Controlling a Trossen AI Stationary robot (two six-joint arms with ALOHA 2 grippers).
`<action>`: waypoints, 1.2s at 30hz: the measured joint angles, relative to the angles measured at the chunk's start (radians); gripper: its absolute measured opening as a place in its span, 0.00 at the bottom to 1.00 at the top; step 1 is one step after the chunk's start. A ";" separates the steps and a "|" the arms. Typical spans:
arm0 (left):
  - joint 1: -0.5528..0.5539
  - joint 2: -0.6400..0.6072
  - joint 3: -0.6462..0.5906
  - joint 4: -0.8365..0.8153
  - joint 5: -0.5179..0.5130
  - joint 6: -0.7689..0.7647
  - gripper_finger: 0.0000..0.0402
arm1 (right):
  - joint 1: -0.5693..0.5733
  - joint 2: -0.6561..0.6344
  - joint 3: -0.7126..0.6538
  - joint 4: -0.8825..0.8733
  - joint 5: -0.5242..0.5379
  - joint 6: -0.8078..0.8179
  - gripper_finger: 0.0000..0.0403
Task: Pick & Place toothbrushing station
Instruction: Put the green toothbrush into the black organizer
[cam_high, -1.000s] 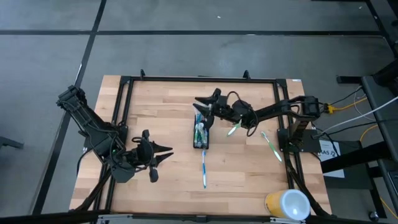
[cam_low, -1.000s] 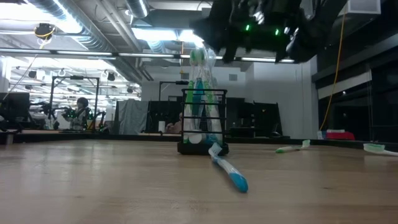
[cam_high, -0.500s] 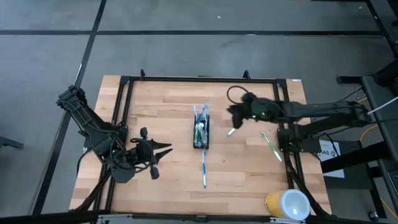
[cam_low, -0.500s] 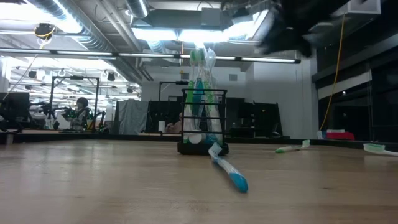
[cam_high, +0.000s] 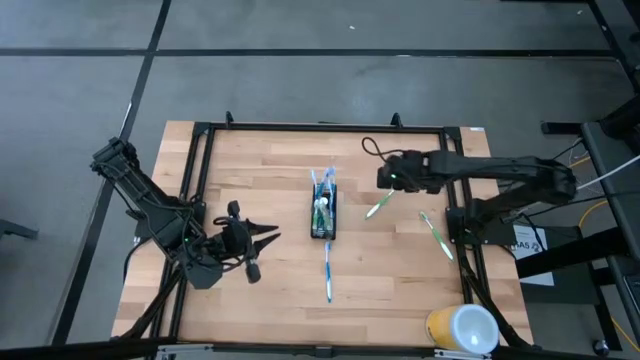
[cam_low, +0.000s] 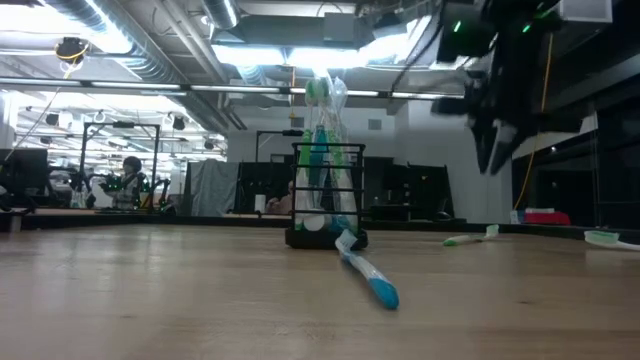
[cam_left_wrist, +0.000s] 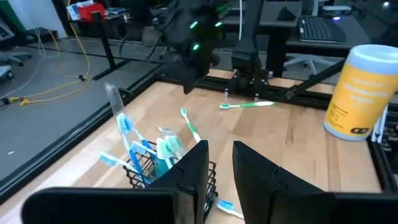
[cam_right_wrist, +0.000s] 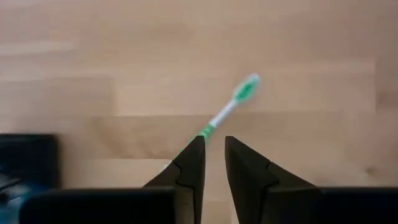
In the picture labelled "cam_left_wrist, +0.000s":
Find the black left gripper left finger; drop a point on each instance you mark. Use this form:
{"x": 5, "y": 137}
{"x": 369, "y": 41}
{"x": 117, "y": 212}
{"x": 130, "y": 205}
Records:
{"x": 189, "y": 186}

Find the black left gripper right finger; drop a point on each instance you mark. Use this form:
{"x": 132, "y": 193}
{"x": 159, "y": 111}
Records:
{"x": 258, "y": 186}

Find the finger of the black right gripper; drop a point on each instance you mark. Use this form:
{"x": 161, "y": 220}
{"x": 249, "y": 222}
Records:
{"x": 186, "y": 84}
{"x": 195, "y": 81}

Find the green toothbrush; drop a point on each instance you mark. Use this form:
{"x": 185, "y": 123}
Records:
{"x": 174, "y": 142}
{"x": 190, "y": 126}
{"x": 163, "y": 151}
{"x": 248, "y": 105}

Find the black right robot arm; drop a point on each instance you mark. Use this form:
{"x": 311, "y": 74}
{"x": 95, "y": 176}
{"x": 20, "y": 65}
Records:
{"x": 245, "y": 62}

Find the black table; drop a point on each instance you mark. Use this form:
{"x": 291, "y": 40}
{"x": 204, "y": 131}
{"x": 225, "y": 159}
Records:
{"x": 105, "y": 46}

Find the black desk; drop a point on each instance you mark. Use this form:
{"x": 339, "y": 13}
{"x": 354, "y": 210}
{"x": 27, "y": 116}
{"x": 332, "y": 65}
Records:
{"x": 292, "y": 40}

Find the white office chair base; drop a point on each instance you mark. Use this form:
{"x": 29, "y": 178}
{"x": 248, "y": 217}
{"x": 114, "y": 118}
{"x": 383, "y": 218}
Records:
{"x": 306, "y": 59}

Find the red storage box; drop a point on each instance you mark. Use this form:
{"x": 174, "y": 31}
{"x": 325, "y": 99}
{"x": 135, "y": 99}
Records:
{"x": 91, "y": 12}

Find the black keyboard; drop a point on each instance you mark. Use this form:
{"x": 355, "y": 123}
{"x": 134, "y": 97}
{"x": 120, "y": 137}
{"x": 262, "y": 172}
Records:
{"x": 320, "y": 29}

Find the yellow wipes canister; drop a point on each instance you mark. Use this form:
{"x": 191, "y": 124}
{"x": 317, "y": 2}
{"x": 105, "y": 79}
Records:
{"x": 357, "y": 93}

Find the black aluminium table frame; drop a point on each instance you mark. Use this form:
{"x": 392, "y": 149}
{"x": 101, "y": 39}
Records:
{"x": 280, "y": 93}

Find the silver metal bracket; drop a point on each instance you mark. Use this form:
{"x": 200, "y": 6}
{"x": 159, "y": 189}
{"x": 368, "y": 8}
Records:
{"x": 379, "y": 127}

